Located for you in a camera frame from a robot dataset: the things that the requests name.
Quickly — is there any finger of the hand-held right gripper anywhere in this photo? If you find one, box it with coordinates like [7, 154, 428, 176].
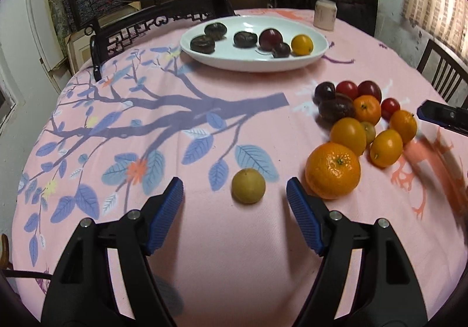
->
[417, 100, 468, 137]

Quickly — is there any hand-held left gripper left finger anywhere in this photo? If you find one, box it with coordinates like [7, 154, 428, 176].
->
[41, 177, 184, 327]

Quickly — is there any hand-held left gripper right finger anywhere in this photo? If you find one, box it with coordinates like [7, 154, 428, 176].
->
[286, 177, 428, 327]

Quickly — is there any orange kumquat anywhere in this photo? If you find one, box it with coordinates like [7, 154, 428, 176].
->
[389, 110, 418, 145]
[291, 35, 314, 56]
[369, 129, 403, 168]
[331, 117, 367, 156]

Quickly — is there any red cherry tomato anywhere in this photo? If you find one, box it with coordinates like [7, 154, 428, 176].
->
[357, 80, 382, 103]
[381, 98, 401, 121]
[335, 80, 359, 100]

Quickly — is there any large orange mandarin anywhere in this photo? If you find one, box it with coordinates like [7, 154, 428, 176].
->
[305, 142, 361, 200]

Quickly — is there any yellow-brown longan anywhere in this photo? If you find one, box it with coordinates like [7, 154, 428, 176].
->
[231, 168, 266, 205]

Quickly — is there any small yellow-green fruit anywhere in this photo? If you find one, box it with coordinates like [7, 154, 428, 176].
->
[360, 121, 376, 145]

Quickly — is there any small orange mandarin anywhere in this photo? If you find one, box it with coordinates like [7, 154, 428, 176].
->
[353, 95, 382, 126]

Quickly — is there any dark purple passion fruit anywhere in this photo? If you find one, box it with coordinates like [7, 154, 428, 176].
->
[318, 93, 356, 123]

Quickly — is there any dark purple plum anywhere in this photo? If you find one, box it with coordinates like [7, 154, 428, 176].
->
[314, 81, 337, 105]

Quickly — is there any small dark plum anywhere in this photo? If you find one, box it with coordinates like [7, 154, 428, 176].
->
[272, 42, 292, 58]

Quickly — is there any white oval plate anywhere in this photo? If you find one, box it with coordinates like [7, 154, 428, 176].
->
[179, 16, 329, 73]

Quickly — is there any dark water chestnut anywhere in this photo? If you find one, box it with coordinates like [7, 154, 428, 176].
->
[233, 31, 257, 49]
[190, 35, 216, 54]
[204, 22, 226, 41]

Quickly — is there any large dark red plum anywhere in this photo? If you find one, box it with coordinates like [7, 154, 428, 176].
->
[259, 29, 283, 51]

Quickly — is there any brown slatted wooden chair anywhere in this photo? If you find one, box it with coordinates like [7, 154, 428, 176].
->
[417, 38, 468, 105]

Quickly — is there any pale pink drink can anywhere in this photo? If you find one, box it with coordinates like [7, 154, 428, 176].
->
[313, 0, 337, 31]

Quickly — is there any dark carved wooden chair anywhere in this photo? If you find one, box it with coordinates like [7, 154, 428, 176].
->
[90, 0, 238, 81]

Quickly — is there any white door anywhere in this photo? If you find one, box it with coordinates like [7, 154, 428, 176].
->
[25, 0, 64, 73]

